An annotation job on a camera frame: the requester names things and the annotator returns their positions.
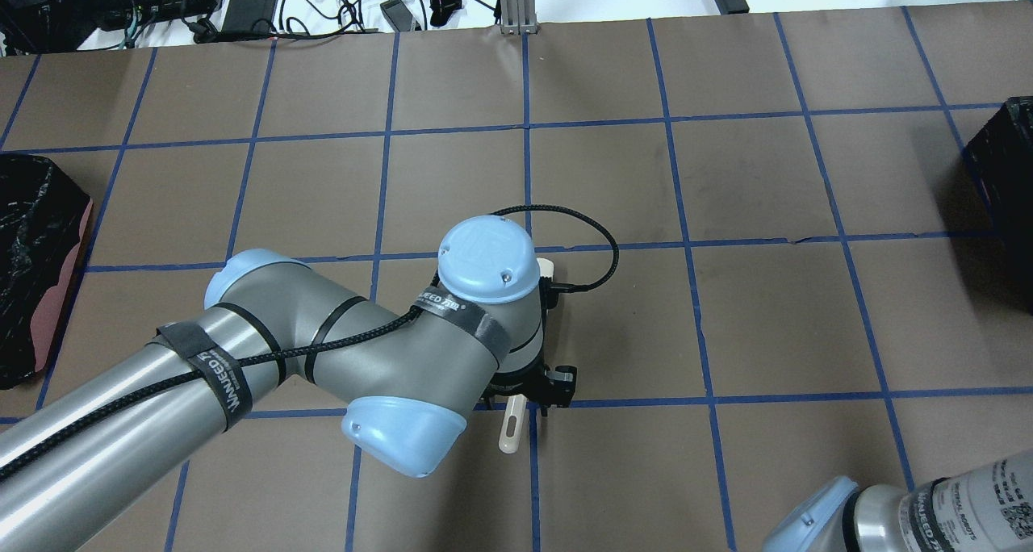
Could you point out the black power adapter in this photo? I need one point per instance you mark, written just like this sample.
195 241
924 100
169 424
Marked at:
248 19

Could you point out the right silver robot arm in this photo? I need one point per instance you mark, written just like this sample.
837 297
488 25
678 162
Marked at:
988 509

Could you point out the aluminium frame post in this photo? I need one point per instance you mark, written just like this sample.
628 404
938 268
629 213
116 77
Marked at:
517 17

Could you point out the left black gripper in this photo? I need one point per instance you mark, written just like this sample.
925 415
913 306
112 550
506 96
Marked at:
557 380

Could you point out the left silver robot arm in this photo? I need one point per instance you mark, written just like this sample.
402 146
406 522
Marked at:
409 382

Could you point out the bin with black bag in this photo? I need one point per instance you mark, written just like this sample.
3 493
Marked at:
44 216

